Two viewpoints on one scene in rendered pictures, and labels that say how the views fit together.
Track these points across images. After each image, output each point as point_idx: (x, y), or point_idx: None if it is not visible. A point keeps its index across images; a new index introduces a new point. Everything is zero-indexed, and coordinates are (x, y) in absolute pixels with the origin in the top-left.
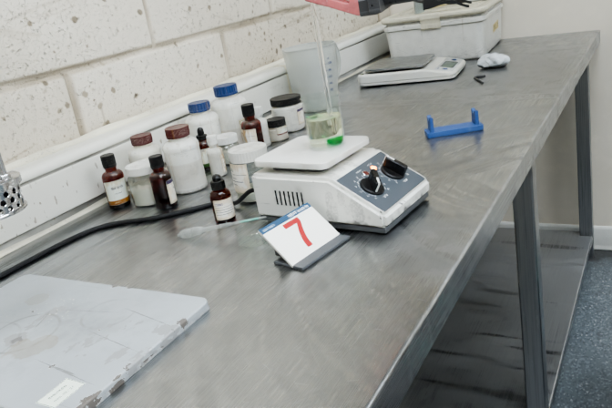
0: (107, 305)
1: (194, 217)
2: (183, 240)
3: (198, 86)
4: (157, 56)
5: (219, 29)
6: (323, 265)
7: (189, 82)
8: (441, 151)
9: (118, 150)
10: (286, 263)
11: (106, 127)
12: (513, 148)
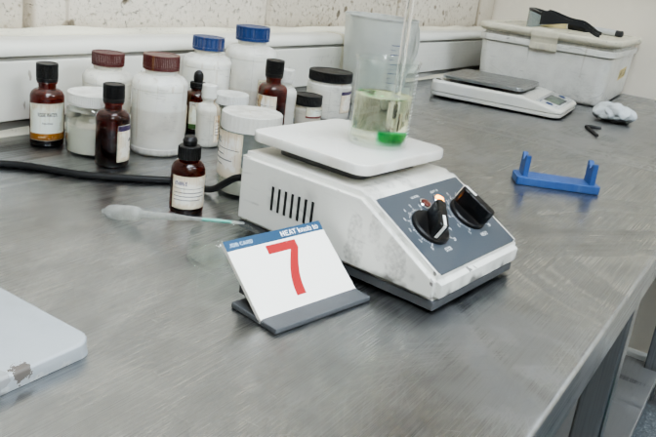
0: None
1: (142, 191)
2: (106, 221)
3: (218, 20)
4: None
5: None
6: (313, 336)
7: (208, 11)
8: (534, 207)
9: (71, 65)
10: (251, 312)
11: (66, 27)
12: (643, 235)
